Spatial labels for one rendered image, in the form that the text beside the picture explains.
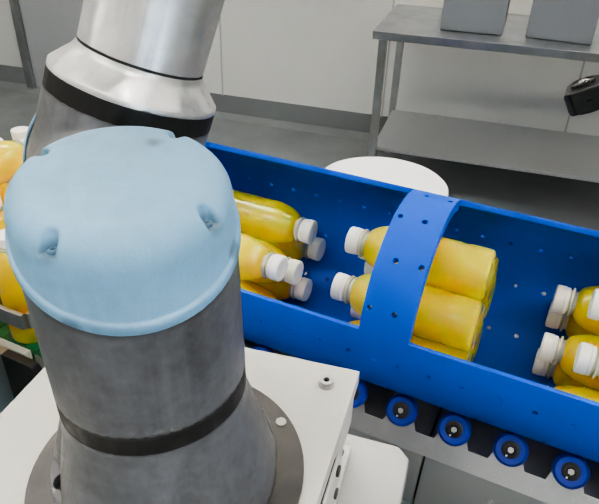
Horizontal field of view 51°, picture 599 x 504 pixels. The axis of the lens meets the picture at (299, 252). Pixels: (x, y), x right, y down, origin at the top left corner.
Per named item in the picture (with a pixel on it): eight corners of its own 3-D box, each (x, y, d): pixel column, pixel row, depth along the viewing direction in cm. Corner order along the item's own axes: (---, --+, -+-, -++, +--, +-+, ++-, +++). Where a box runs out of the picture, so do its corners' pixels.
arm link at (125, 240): (51, 468, 32) (-21, 244, 25) (46, 316, 43) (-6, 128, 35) (273, 408, 36) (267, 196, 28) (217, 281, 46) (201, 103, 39)
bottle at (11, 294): (61, 334, 108) (40, 243, 98) (20, 351, 104) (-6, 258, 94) (45, 314, 113) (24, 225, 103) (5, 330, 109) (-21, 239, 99)
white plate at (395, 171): (385, 230, 115) (384, 235, 115) (475, 188, 130) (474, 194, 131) (289, 177, 132) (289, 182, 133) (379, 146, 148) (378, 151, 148)
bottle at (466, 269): (498, 242, 80) (363, 209, 87) (483, 293, 78) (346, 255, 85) (497, 260, 86) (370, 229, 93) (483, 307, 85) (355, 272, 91)
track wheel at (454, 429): (477, 427, 83) (478, 425, 85) (449, 405, 85) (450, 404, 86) (458, 454, 83) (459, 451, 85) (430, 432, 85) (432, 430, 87)
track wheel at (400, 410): (423, 407, 86) (425, 406, 87) (396, 387, 87) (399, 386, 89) (404, 434, 86) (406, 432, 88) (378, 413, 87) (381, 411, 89)
